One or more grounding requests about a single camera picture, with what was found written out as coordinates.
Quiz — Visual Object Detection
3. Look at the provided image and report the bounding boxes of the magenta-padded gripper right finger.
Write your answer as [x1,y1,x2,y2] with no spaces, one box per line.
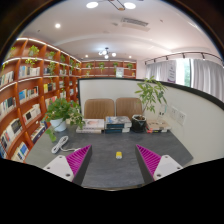
[134,144,184,186]

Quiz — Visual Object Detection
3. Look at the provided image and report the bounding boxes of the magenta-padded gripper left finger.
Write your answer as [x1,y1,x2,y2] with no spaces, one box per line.
[42,144,94,187]

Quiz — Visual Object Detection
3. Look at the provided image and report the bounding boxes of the red-edged book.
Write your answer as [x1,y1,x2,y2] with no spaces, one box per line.
[146,128,170,135]

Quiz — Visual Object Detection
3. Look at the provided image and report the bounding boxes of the tan-cover book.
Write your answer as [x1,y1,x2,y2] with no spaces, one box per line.
[145,119,172,132]

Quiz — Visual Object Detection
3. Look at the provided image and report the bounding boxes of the thin white book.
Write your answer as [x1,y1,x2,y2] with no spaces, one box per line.
[75,127,103,135]

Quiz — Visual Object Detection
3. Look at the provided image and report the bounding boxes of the white book with face cover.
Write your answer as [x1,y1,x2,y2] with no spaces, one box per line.
[81,118,106,131]

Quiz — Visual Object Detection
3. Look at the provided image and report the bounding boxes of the leafy plant in white pot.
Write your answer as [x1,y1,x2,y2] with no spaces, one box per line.
[44,97,86,143]

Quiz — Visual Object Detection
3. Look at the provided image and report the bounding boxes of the thick blue-spine book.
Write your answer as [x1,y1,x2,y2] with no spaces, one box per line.
[104,126,131,135]

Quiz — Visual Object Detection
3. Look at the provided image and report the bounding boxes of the brown padded chair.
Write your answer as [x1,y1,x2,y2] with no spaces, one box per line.
[115,96,145,119]
[83,98,116,121]

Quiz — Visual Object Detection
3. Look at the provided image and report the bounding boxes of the tall plant in black pot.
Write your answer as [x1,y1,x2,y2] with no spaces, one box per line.
[130,75,169,134]

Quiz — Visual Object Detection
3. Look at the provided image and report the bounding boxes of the orange wooden bookshelf unit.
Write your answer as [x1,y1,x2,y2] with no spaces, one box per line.
[0,36,138,164]

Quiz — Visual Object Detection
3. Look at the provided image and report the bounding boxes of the white hanging banner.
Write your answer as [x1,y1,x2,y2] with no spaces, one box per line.
[166,61,177,84]

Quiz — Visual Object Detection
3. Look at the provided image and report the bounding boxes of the white sheer curtain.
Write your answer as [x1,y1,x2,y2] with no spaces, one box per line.
[145,57,224,103]

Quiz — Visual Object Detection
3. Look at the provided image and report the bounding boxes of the multi-bulb ceiling lamp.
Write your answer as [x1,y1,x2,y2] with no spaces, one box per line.
[97,46,118,61]

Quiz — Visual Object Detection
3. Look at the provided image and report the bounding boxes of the ceiling air vent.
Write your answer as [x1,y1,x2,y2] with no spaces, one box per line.
[120,16,150,32]

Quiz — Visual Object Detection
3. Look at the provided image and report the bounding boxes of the white power strip cable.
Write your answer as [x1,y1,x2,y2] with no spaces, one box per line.
[50,135,82,155]

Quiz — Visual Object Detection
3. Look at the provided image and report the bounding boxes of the white wall outlet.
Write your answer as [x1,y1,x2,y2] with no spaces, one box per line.
[169,105,179,121]
[176,110,187,127]

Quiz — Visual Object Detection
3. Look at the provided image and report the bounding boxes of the black track light rail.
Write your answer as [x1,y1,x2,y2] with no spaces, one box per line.
[144,50,224,66]

